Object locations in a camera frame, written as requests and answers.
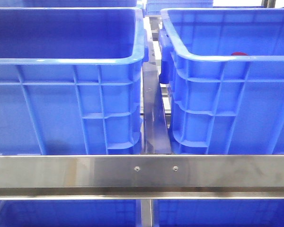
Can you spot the red mushroom push button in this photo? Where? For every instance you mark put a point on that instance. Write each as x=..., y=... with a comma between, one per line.
x=239, y=54

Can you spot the steel centre divider bar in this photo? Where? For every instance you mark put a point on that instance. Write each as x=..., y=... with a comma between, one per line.
x=156, y=140

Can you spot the large blue crate left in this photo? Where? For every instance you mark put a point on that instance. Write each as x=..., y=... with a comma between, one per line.
x=70, y=81

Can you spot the large blue crate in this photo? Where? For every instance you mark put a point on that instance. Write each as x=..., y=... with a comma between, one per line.
x=70, y=81
x=223, y=104

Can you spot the large blue crate right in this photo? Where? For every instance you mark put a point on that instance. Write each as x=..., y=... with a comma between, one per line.
x=223, y=104

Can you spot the blue crate lower right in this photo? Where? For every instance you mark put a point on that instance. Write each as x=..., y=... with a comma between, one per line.
x=220, y=213

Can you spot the blue crate rear right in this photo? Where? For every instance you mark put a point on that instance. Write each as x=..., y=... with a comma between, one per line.
x=153, y=7

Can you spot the blue crate lower left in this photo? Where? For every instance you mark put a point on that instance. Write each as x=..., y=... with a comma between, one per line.
x=70, y=213

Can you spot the blue crate rear left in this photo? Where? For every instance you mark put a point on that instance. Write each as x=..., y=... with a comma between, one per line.
x=70, y=3

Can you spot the stainless steel front rail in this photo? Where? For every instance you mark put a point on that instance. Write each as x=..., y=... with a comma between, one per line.
x=141, y=177

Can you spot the steel lower vertical post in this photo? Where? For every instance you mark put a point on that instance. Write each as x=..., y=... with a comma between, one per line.
x=147, y=219

